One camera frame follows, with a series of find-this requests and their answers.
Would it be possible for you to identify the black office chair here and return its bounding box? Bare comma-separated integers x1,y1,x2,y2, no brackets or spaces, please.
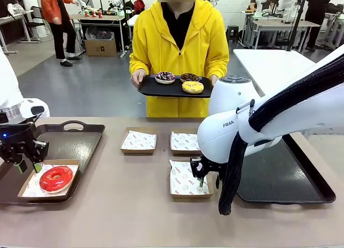
26,5,48,43

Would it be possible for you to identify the black tray with handles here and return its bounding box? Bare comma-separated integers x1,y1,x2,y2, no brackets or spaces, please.
236,133,336,206

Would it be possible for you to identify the person's left forearm yellow sleeve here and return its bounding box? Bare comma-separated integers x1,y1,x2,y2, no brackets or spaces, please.
205,51,231,78

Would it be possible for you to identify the person in yellow hoodie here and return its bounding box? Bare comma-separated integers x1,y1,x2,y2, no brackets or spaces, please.
128,0,231,118

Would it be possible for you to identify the person in orange jacket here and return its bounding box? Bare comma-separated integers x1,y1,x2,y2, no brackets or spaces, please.
39,0,81,68

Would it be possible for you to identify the dark brown tray with handles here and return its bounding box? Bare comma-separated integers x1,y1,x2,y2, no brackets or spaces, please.
0,121,106,206

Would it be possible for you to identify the red bag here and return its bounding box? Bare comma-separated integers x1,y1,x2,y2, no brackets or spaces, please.
134,0,146,15

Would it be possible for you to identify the black stand pole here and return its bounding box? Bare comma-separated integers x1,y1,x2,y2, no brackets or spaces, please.
286,0,309,52

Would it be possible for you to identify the dark plastic stool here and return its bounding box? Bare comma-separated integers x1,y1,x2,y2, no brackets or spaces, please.
226,25,240,43

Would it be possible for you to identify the person's right forearm yellow sleeve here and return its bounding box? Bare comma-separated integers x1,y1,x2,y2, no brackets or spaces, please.
128,50,151,74

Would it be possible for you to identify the clear storage bin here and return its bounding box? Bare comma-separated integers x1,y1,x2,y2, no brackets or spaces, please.
85,27,115,41

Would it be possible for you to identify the person in black clothes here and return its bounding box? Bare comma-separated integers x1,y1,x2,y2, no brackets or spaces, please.
305,0,333,52

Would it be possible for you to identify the person's right hand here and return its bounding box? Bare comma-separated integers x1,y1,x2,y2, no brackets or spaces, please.
131,69,148,87

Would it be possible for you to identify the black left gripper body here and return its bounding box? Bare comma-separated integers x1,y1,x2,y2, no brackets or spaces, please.
0,122,35,154

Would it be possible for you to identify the yellow sprinkled donut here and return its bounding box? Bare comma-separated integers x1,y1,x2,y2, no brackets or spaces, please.
182,81,204,95

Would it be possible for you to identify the grey lab table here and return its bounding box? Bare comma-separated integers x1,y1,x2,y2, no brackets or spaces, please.
0,10,35,55
240,11,322,49

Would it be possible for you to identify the wooden top metal table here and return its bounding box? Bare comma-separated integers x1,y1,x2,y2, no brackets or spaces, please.
69,13,127,58

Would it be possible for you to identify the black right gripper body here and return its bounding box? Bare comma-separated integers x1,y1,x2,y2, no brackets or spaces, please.
190,155,224,178

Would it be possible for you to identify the chocolate sprinkled donut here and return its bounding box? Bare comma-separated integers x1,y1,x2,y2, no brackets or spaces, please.
180,73,200,83
155,71,176,85

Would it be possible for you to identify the black braided cable sleeve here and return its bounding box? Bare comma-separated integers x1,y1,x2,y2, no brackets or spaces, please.
218,58,344,216

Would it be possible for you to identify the brown cardboard shipping box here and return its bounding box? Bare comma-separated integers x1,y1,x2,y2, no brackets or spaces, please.
84,37,118,57

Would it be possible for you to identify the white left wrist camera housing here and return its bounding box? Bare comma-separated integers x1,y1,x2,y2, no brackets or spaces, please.
23,98,51,119

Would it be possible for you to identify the large white table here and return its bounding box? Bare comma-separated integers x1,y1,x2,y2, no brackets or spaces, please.
232,48,317,97

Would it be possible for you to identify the black serving tray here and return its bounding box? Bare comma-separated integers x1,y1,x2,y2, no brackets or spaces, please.
137,74,214,99

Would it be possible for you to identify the red glazed donut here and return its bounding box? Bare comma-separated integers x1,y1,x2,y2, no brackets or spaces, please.
39,166,74,193

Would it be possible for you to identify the brown cardboard tray box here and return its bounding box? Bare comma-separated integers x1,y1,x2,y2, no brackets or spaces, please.
170,127,202,156
120,126,157,155
17,159,81,200
169,158,215,200

